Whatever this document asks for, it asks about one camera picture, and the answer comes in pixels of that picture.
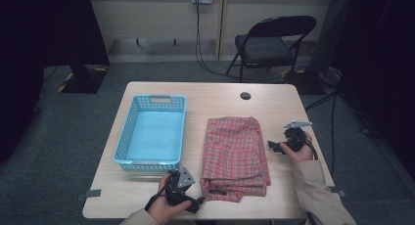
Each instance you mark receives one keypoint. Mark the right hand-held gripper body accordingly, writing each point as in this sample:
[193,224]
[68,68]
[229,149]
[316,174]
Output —
[295,138]

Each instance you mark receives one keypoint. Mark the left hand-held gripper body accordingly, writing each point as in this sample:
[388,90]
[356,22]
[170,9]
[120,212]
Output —
[176,186]

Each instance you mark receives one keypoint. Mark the red plaid cloth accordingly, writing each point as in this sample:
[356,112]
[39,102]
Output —
[233,156]

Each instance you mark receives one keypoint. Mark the blue plastic basket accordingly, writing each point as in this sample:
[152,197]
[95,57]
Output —
[153,137]

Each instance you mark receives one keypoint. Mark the person's right hand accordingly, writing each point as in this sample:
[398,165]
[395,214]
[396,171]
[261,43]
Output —
[301,156]

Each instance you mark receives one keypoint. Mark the person's left hand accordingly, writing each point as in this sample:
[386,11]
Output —
[164,210]

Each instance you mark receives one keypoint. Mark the black stand base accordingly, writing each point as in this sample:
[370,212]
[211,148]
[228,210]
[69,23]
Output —
[83,80]
[305,81]

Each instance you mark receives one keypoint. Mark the grey table edge clip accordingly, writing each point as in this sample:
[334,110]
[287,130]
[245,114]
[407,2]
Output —
[89,194]
[338,191]

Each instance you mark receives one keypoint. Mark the black folding chair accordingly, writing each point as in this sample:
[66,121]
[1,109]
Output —
[266,49]

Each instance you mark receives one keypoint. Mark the dark curtain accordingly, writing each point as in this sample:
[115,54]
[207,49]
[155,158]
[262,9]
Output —
[381,55]
[39,39]

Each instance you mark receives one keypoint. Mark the small black wall peg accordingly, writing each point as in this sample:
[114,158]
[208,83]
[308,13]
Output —
[137,41]

